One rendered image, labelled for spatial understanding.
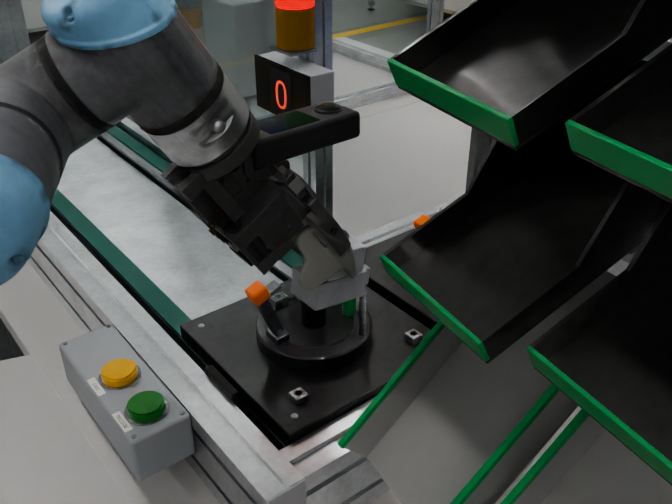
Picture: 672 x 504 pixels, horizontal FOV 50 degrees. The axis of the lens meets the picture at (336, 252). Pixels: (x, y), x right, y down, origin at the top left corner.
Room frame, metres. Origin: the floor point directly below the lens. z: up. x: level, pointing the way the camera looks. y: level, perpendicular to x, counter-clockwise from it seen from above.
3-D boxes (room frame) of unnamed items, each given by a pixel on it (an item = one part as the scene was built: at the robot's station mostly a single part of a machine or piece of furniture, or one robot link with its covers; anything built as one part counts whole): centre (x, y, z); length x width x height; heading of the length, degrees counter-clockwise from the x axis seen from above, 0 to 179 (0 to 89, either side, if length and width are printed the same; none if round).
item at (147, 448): (0.64, 0.25, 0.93); 0.21 x 0.07 x 0.06; 38
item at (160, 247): (0.96, 0.19, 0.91); 0.84 x 0.28 x 0.10; 38
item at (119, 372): (0.64, 0.25, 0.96); 0.04 x 0.04 x 0.02
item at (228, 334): (0.71, 0.03, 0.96); 0.24 x 0.24 x 0.02; 38
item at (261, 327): (0.71, 0.03, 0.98); 0.14 x 0.14 x 0.02
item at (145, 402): (0.59, 0.21, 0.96); 0.04 x 0.04 x 0.02
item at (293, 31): (0.93, 0.05, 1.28); 0.05 x 0.05 x 0.05
